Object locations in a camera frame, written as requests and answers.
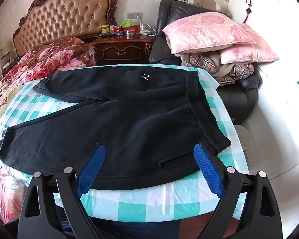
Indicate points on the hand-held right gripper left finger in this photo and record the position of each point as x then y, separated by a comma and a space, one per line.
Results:
89, 171

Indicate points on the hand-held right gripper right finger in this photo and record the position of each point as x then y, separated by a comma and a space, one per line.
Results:
209, 171

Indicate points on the black pants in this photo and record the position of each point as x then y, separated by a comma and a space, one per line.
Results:
127, 119

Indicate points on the green checkered tablecloth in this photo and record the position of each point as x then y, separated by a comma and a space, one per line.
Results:
164, 204

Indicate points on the black leather armchair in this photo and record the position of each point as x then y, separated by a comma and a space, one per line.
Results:
234, 99

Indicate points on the folded plaid blanket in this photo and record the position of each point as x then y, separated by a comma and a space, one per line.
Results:
229, 72

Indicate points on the red floral quilt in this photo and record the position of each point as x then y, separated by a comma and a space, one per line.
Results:
52, 54

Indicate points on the small pink floral pillow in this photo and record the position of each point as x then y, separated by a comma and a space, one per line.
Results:
249, 53

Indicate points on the dark wooden nightstand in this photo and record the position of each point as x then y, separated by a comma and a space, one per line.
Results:
122, 51

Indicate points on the large pink floral pillow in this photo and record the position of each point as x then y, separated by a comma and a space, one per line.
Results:
209, 32

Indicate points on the yellow jar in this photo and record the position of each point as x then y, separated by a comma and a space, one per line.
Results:
105, 28

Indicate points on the round metal tin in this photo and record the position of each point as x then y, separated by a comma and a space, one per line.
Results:
130, 32

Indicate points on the white power strip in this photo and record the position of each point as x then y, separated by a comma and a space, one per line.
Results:
144, 31
153, 29

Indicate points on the green plastic bag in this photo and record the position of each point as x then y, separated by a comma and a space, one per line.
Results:
127, 23

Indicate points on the tufted leather headboard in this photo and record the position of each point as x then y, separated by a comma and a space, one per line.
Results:
64, 15

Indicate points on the red hanging ornament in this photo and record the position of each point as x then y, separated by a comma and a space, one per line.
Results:
248, 11

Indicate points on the white wall socket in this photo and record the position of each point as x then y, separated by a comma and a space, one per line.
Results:
134, 16

